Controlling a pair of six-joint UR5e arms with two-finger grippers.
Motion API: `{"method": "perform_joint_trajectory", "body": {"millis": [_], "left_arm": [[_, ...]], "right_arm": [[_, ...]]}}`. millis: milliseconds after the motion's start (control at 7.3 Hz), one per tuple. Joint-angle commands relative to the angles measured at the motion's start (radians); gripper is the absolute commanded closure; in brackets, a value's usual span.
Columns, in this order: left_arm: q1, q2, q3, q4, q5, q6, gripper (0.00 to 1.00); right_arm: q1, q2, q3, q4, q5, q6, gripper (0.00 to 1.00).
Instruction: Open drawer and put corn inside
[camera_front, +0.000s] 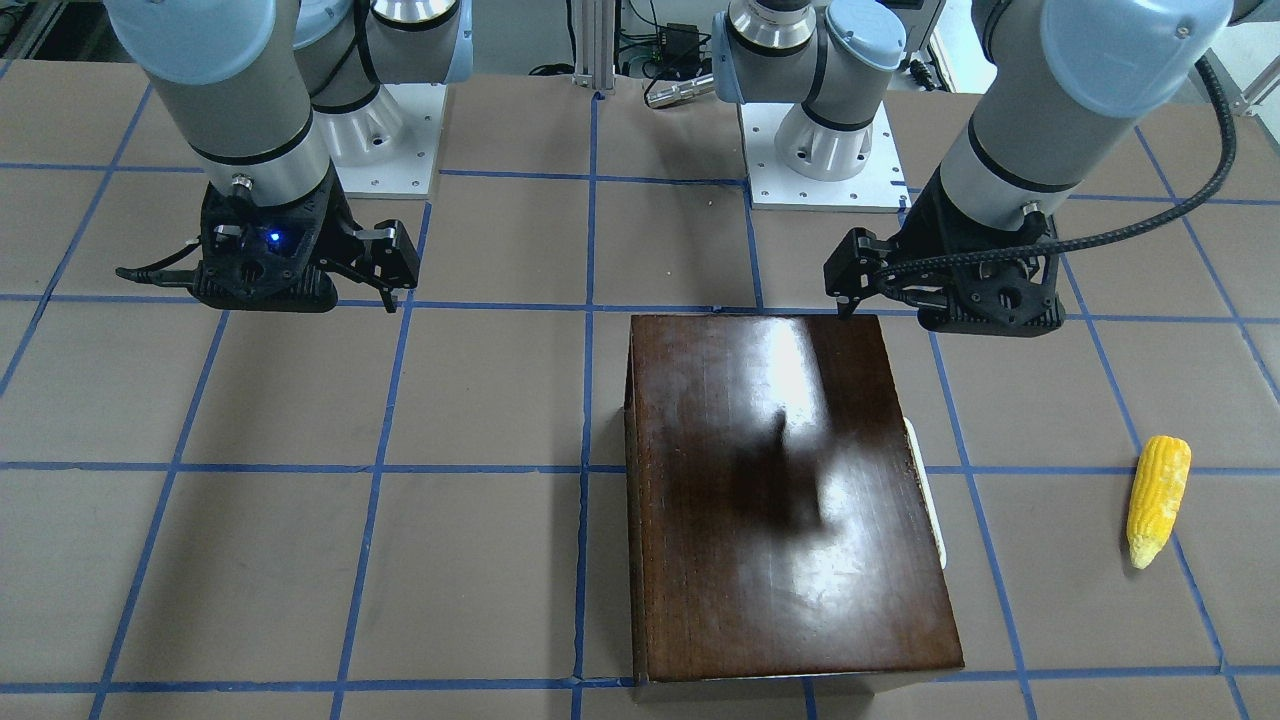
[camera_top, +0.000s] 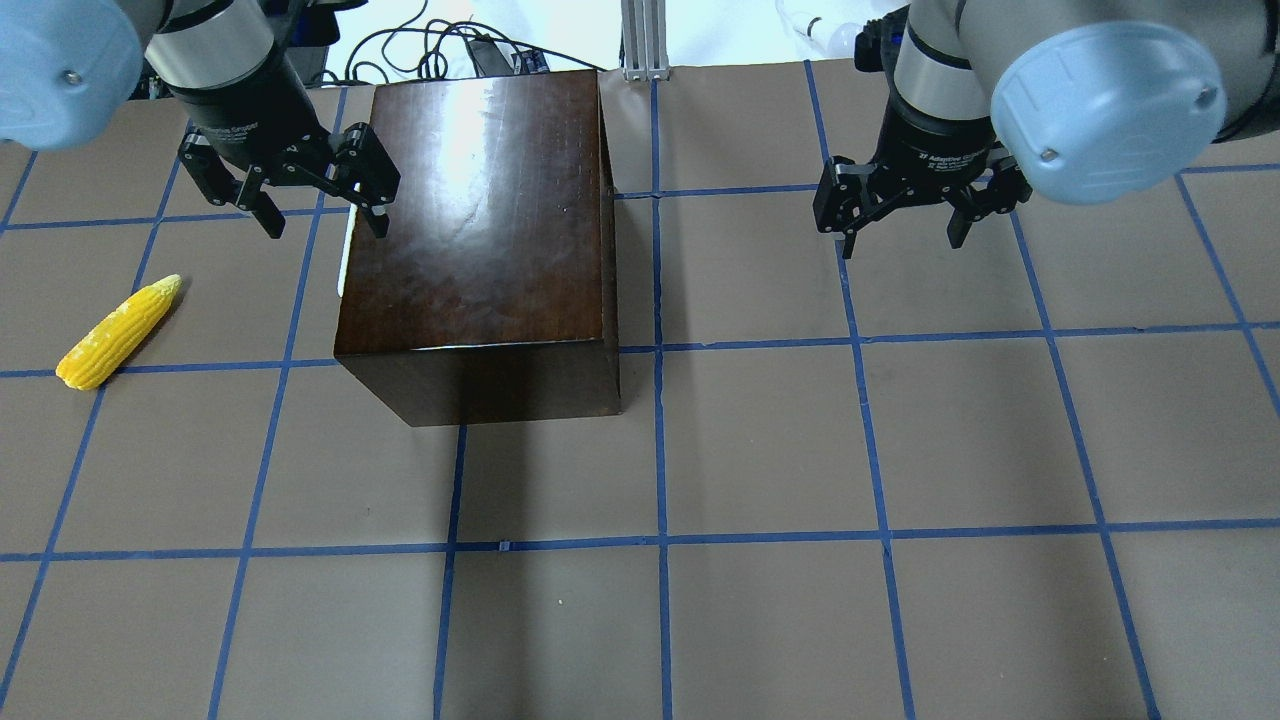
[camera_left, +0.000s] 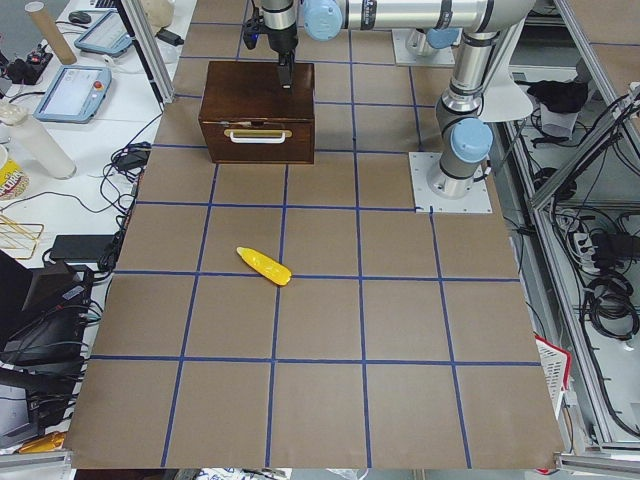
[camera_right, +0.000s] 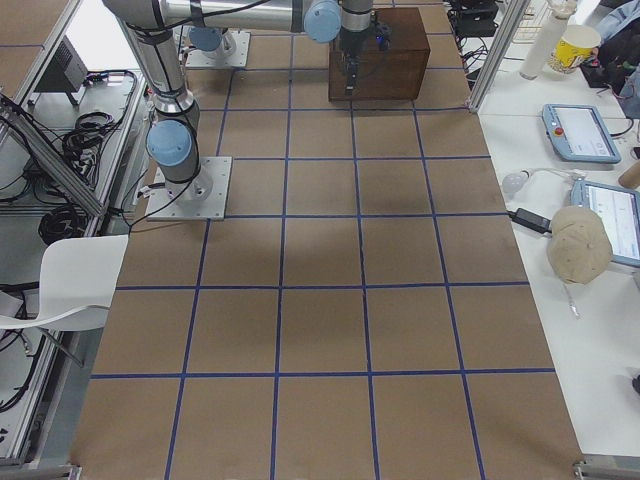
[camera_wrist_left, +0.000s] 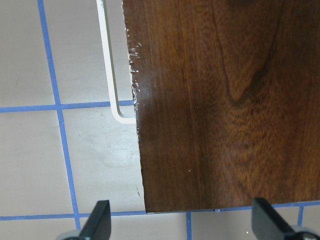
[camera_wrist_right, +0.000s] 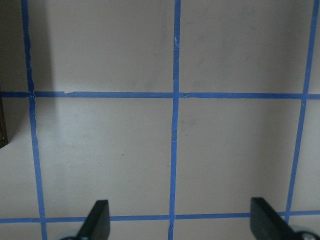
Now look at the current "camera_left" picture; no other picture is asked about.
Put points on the popcorn paper cup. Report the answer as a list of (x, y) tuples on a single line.
[(14, 180)]

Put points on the dark wooden drawer box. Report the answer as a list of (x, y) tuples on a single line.
[(250, 91)]

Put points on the gold wire rack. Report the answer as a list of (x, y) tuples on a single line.
[(19, 240)]

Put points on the cardboard tube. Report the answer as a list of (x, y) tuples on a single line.
[(41, 18)]

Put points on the black power adapter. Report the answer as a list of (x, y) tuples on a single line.
[(80, 248)]

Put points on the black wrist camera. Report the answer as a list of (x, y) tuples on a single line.
[(251, 33)]

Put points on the yellow corn cob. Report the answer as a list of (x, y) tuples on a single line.
[(269, 268)]

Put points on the white paper roll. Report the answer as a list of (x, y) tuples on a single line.
[(32, 135)]

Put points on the white red plastic basket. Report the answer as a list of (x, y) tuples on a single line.
[(556, 365)]

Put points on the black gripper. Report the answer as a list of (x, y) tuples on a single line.
[(283, 41)]

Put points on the blue teach pendant near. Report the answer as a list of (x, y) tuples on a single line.
[(74, 95)]

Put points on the blue teach pendant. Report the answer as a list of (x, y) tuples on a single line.
[(106, 36), (74, 95)]

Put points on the blue teach pendant far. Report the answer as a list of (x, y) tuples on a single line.
[(106, 36)]

